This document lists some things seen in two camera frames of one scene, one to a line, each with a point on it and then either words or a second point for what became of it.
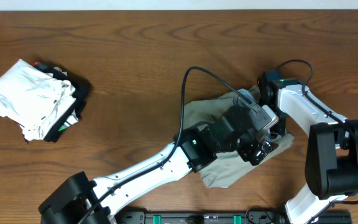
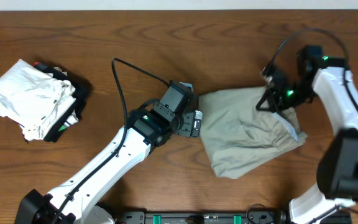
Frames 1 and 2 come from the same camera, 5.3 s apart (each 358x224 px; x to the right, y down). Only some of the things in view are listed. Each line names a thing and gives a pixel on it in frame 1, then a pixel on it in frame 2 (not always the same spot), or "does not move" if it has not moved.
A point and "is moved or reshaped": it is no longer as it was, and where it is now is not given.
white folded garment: x=36 y=100 does not move
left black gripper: x=253 y=149 to x=184 y=125
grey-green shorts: x=228 y=168 is moved or reshaped
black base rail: x=199 y=217 does not move
